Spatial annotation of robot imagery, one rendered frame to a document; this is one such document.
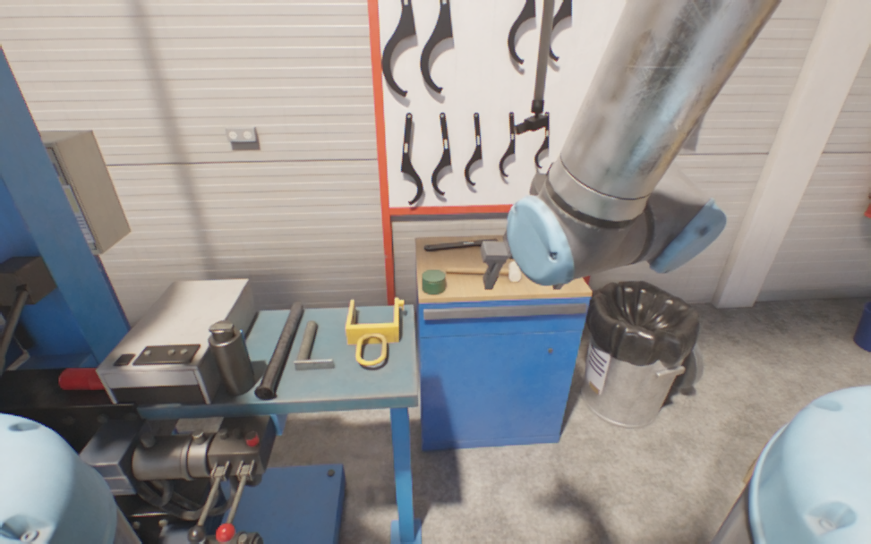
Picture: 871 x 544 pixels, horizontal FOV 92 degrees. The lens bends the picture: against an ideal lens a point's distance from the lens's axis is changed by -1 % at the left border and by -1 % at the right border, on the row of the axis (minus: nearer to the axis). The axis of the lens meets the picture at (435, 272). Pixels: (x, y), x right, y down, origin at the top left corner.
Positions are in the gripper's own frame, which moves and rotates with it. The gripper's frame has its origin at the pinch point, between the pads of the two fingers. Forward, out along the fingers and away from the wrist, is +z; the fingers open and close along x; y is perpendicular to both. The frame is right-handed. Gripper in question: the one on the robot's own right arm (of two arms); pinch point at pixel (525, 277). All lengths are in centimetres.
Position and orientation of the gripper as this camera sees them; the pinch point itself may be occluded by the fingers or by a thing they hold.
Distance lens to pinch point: 78.4
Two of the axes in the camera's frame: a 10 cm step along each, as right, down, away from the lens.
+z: -1.8, 6.0, 7.8
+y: 1.2, 8.0, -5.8
